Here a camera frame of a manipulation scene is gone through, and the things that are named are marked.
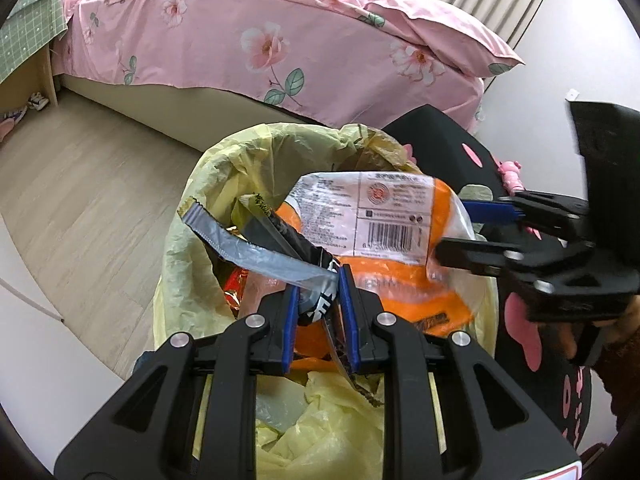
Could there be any person's right hand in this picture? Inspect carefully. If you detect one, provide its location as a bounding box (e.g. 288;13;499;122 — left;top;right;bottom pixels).
537;320;577;359

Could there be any orange white plastic bag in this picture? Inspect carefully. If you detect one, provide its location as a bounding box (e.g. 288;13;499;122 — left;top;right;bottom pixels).
284;170;484;337

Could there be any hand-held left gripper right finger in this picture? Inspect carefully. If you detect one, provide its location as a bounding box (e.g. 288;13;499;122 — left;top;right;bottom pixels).
339;265;579;480

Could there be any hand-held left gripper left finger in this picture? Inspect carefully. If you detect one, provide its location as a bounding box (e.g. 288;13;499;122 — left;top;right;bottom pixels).
54;286;301;480

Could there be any person's right forearm brown sleeve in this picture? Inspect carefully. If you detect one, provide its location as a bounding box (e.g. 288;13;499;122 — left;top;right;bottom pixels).
592;295;640;433

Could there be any green checked cloth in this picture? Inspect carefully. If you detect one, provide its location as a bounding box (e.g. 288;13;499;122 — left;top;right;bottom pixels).
0;0;74;84

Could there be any pink floral duvet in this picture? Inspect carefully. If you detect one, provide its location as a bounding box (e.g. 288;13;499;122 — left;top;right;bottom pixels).
50;0;527;132

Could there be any light wooden cabinet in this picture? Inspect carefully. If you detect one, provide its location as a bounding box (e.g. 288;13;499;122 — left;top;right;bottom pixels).
0;44;62;117

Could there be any yellow bag trash bin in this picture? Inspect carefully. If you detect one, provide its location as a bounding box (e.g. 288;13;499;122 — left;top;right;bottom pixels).
152;121;502;480

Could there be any black silver snack wrapper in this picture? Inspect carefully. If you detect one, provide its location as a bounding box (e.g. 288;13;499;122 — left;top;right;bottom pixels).
180;194;387;407

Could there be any red foil wrapper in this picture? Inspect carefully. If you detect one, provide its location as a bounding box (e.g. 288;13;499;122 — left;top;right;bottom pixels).
221;264;263;317

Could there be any beige bed frame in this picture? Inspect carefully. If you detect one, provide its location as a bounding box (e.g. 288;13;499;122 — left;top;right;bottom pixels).
56;74;331;128

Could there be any person's leg in jeans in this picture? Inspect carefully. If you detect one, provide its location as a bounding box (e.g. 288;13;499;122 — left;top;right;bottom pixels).
131;351;162;377

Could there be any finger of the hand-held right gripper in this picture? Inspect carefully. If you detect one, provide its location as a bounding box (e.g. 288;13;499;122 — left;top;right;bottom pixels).
461;190;592;233
434;236;597;283

